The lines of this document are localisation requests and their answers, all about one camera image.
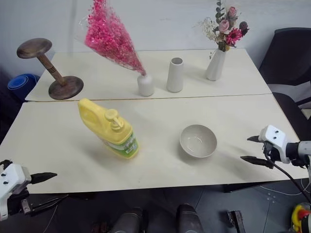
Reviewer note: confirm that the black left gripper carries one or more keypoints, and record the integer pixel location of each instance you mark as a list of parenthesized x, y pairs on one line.
[(20, 201)]

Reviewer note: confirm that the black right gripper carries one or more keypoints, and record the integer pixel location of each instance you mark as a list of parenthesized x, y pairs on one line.
[(270, 151)]

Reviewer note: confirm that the yellow detergent bottle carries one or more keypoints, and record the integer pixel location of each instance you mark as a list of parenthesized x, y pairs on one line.
[(110, 131)]

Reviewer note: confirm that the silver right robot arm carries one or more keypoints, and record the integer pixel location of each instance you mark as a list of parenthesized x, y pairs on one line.
[(302, 150)]

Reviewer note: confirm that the grey ceramic bowl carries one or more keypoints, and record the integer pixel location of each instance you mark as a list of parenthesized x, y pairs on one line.
[(198, 142)]

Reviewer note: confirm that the yellow and red device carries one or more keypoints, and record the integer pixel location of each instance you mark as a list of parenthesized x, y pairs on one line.
[(301, 218)]

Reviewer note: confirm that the dark rounded shape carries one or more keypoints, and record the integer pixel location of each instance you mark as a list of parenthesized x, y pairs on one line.
[(189, 219), (128, 222)]

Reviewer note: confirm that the white ribbed tapered vase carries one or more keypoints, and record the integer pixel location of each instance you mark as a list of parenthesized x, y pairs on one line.
[(215, 66)]

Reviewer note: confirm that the black office chair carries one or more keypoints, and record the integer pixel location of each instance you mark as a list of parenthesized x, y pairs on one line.
[(289, 53)]

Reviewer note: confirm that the tall white cylinder vase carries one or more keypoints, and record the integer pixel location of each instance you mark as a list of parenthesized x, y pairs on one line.
[(174, 77)]

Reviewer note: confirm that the blue rolled mat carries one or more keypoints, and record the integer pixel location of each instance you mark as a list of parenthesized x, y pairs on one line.
[(20, 83)]

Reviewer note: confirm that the mixed dried flower bouquet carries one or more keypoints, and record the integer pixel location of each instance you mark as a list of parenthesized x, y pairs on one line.
[(228, 31)]

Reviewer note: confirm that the dark wooden hat stand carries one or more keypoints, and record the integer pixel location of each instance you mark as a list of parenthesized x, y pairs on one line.
[(48, 65)]

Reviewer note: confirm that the short white round vase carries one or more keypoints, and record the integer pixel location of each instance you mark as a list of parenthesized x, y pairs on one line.
[(145, 85)]

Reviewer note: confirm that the pink dried flower bouquet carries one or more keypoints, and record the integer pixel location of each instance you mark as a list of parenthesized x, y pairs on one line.
[(109, 41)]

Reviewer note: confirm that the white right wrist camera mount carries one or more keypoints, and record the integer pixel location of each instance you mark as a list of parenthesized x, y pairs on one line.
[(277, 139)]

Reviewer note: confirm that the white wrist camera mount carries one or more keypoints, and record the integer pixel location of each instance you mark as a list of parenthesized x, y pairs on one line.
[(277, 139), (12, 179)]

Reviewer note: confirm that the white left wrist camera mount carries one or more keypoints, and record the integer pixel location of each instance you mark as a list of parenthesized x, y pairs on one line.
[(12, 179)]

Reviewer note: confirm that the rusty metal bracket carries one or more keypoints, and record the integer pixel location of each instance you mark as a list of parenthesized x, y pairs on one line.
[(236, 222)]

